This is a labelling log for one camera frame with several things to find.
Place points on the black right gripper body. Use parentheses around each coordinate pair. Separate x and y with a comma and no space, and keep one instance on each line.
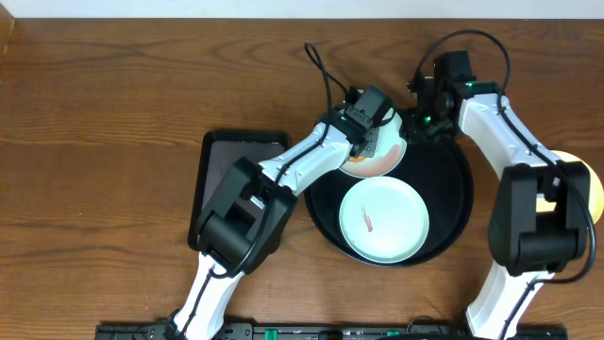
(426,125)

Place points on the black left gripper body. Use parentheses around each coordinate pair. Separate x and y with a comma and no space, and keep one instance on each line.
(370,143)

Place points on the mint plate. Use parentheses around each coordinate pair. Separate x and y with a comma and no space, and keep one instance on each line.
(384,220)
(390,150)

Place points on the yellow plate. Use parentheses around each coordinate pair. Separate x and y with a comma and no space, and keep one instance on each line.
(596,194)

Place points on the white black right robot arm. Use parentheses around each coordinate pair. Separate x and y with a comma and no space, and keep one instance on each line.
(541,231)

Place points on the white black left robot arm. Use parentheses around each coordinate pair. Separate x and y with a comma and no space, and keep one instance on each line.
(241,223)

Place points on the dark rectangular sponge tray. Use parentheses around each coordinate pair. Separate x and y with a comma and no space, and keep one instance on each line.
(220,149)

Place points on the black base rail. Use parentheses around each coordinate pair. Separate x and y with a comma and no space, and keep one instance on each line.
(244,331)

